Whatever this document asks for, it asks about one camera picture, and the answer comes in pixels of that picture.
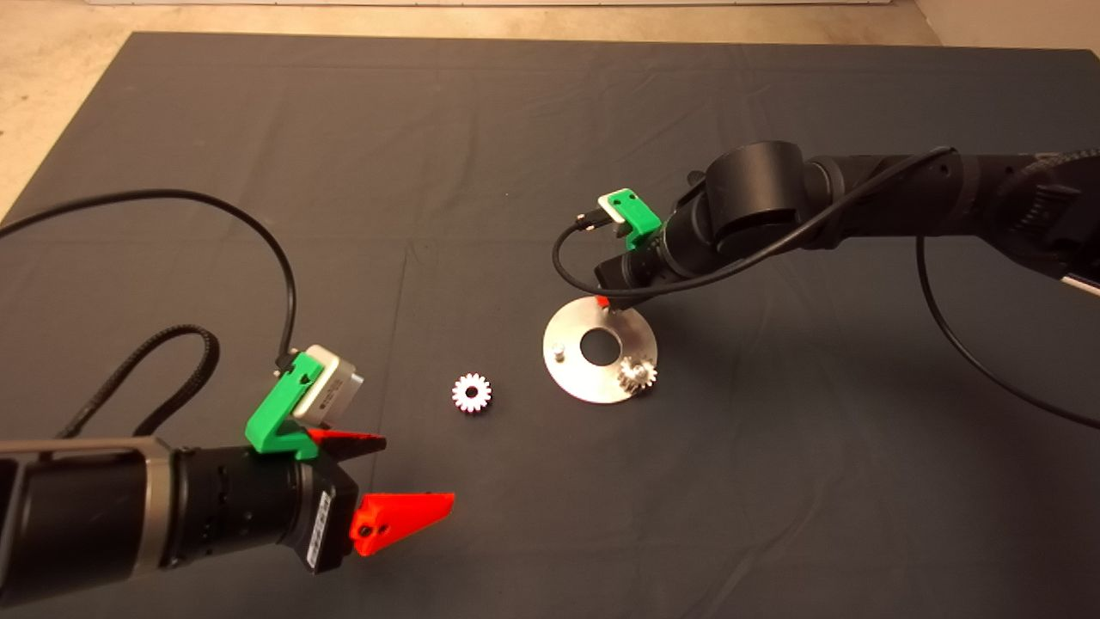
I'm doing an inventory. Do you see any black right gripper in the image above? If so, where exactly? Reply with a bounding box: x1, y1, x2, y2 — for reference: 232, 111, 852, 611
595, 228, 680, 310

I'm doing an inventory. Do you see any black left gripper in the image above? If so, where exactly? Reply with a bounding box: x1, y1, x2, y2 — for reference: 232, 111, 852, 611
172, 428, 456, 575

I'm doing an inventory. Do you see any steel planetary gear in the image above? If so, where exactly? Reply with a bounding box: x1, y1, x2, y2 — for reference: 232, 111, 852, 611
451, 372, 493, 415
619, 356, 658, 396

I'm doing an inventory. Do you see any round metal carrier plate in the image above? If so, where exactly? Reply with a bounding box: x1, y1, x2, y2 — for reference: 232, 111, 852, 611
543, 297, 659, 405

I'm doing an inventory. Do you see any dark grey table cloth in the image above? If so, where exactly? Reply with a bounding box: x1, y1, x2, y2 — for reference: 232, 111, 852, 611
0, 33, 1100, 619

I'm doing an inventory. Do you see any smooth black right camera cable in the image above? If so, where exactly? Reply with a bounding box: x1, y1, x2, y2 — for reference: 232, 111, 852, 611
552, 146, 1100, 431

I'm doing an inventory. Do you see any smooth black camera cable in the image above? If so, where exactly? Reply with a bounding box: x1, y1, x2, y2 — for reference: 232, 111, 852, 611
552, 146, 1100, 431
0, 189, 300, 375

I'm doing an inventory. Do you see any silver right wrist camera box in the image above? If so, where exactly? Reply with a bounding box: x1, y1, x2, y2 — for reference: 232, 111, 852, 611
599, 189, 637, 240

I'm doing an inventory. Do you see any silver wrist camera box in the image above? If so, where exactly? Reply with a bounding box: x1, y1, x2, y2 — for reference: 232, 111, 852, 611
292, 344, 366, 426
599, 189, 637, 240

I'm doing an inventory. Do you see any green right camera mount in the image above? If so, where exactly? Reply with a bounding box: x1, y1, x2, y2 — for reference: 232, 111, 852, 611
607, 191, 663, 252

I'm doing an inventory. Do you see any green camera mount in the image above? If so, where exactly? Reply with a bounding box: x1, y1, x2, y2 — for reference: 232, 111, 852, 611
246, 351, 326, 459
607, 191, 663, 252

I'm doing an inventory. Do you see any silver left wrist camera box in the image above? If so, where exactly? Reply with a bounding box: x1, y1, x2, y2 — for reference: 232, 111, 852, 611
292, 344, 366, 426

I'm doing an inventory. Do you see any green left camera mount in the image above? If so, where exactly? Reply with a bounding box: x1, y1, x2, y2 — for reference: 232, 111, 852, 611
246, 351, 326, 459

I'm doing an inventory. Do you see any smooth black left camera cable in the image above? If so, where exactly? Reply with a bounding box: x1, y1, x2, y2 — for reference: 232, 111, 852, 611
0, 189, 300, 375

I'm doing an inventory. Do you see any braided black left arm cable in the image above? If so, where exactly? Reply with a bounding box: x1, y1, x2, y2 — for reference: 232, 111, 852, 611
56, 324, 221, 439

